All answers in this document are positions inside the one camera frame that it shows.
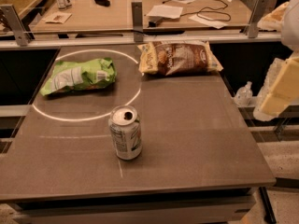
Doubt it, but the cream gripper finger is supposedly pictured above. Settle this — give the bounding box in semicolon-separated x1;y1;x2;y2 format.
253;56;299;121
257;2;289;31

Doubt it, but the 7up soda can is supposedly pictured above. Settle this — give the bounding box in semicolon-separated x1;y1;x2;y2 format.
108;105;142;161

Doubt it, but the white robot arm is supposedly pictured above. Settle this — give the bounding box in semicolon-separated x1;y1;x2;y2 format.
253;0;299;121

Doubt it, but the brown snack bag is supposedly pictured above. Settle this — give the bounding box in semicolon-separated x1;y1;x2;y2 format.
137;41;223;76

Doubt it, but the green rice chip bag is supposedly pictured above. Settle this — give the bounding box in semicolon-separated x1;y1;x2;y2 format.
40;58;117;96

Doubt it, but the clear sanitizer bottle left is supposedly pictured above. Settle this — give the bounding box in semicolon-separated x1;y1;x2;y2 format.
234;81;252;106

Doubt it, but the white paper sheet right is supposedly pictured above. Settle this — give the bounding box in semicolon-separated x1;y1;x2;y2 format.
190;15;226;29

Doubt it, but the white paper sheet centre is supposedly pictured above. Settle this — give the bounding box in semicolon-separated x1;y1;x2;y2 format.
147;5;183;19

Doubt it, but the black computer mouse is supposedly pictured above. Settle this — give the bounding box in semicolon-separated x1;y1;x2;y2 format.
94;0;110;7

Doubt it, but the back wooden desk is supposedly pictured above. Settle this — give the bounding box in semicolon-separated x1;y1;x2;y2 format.
33;0;251;34

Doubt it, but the small paper card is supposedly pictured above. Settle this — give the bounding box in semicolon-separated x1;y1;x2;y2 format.
43;11;72;24

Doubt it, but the right metal bracket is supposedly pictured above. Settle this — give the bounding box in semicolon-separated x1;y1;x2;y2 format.
244;0;269;38

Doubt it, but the metal bracket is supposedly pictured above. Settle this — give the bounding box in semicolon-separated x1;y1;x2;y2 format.
244;0;269;38
131;1;143;43
0;4;31;47

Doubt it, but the middle metal bracket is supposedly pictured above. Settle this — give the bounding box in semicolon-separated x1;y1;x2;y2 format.
131;1;143;43

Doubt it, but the left metal bracket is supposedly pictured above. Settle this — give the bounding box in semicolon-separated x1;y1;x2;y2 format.
0;4;31;47

